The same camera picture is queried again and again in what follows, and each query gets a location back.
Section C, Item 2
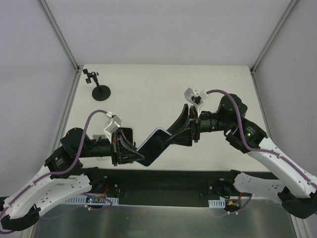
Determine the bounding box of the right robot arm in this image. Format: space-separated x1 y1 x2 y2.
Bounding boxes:
167 89 317 219

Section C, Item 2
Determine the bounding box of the beige-cased phone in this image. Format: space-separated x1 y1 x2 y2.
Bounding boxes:
120 127 135 146

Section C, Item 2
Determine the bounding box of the white folding phone stand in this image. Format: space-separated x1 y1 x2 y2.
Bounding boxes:
93 134 110 161

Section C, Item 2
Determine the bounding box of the black round-base phone stand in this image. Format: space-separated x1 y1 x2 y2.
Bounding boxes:
83 69 111 102

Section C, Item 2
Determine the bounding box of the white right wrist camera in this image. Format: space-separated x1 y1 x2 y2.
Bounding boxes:
184 88 208 115

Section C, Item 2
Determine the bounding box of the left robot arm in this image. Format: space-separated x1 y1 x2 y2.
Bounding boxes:
0 128 145 235

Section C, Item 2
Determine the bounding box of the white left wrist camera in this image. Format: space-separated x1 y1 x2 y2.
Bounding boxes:
104 112 121 141

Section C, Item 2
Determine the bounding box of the white slotted cable duct left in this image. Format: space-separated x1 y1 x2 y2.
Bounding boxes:
63 195 119 206

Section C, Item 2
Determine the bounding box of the white slotted cable duct right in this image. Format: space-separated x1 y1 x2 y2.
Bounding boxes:
208 199 226 209

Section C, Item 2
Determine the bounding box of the lilac-cased phone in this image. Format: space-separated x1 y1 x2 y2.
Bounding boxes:
137 127 172 167

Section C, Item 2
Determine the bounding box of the aluminium frame post left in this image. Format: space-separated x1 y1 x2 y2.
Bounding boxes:
37 0 84 74

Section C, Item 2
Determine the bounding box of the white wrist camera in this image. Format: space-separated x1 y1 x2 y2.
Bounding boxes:
104 112 121 141
184 88 208 115

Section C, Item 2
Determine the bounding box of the aluminium frame post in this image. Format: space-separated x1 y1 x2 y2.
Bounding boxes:
249 0 300 75
37 0 84 74

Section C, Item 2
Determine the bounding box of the aluminium frame post right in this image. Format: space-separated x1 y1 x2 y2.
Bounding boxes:
249 0 300 75

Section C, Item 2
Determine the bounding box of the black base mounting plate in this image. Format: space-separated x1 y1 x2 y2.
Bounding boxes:
90 169 241 207

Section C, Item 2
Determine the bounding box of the white slotted cable duct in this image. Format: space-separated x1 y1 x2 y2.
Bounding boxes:
208 199 226 209
63 195 119 206

